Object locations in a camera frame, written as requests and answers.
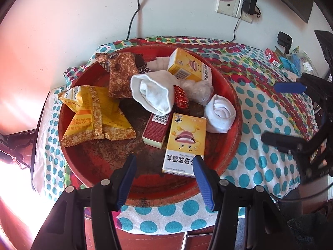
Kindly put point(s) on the white wall power outlet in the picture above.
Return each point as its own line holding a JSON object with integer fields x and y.
{"x": 245, "y": 18}

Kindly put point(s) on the dark wall frame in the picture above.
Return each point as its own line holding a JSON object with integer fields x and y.
{"x": 294, "y": 2}

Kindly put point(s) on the dark carved wooden furniture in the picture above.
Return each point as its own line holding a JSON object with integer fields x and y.
{"x": 15, "y": 145}

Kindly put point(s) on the round red tray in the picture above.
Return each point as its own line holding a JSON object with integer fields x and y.
{"x": 145, "y": 161}

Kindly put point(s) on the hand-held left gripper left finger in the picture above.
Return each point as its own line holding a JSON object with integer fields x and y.
{"x": 127, "y": 179}

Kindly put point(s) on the blue disposable gloves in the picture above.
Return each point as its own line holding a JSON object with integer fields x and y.
{"x": 291, "y": 63}

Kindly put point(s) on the green yellow packet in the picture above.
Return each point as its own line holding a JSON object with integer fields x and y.
{"x": 296, "y": 49}

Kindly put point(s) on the white wall antenna socket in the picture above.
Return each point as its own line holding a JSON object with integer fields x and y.
{"x": 229, "y": 4}

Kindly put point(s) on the yellow medicine box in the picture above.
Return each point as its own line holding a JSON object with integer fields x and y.
{"x": 190, "y": 67}
{"x": 182, "y": 145}

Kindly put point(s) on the smooth white sock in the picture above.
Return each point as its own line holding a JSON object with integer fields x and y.
{"x": 219, "y": 114}

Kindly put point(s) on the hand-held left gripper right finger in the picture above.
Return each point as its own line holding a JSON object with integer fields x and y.
{"x": 205, "y": 182}

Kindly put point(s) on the dark brown snack bag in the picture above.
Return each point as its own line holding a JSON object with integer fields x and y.
{"x": 142, "y": 66}

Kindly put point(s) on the yellow snack bag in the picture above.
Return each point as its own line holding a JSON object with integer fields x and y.
{"x": 85, "y": 114}

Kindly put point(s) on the clear plastic bag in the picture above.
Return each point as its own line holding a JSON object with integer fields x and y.
{"x": 199, "y": 91}
{"x": 305, "y": 61}

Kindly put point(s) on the large white sock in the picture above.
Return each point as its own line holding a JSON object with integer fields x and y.
{"x": 151, "y": 93}

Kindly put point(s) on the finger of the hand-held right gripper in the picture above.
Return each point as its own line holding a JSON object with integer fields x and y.
{"x": 288, "y": 87}
{"x": 278, "y": 139}

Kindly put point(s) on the brown oat-print snack bag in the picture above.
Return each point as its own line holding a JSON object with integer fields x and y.
{"x": 122, "y": 78}

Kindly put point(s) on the dark cloth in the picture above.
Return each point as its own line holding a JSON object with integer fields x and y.
{"x": 309, "y": 226}

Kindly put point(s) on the black power adapter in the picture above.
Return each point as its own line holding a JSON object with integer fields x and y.
{"x": 249, "y": 4}

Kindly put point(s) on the black clip mount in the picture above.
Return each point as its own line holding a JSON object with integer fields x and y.
{"x": 283, "y": 37}

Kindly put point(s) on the red and green box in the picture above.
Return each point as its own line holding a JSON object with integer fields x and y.
{"x": 271, "y": 56}

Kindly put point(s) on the person's right hand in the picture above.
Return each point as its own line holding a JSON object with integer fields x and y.
{"x": 324, "y": 147}

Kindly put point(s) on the polka dot cloth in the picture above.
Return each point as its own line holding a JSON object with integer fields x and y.
{"x": 262, "y": 104}

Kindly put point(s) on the black plug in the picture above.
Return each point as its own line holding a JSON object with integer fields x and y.
{"x": 257, "y": 11}

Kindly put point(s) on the dark red box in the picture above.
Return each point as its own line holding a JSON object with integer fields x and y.
{"x": 154, "y": 131}

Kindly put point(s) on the red foil packet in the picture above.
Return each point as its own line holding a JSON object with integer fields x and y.
{"x": 182, "y": 99}

